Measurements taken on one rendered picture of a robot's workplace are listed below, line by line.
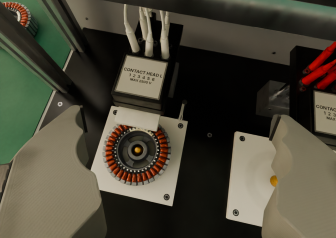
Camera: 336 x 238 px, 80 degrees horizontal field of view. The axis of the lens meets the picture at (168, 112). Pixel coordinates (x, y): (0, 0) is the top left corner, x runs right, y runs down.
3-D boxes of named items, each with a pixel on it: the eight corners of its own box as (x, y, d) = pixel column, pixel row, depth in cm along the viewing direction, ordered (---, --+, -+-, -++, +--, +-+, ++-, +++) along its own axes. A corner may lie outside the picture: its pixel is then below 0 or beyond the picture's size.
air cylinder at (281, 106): (293, 122, 40) (312, 113, 35) (255, 115, 40) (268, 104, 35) (293, 99, 41) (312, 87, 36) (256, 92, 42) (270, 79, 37)
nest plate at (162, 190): (172, 205, 34) (172, 206, 33) (87, 186, 35) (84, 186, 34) (187, 122, 39) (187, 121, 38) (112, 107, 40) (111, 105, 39)
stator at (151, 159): (163, 192, 34) (163, 193, 30) (99, 177, 35) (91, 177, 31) (176, 128, 38) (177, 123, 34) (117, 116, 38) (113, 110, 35)
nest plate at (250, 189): (316, 238, 33) (321, 240, 32) (225, 217, 34) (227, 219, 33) (313, 148, 38) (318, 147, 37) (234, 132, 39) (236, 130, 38)
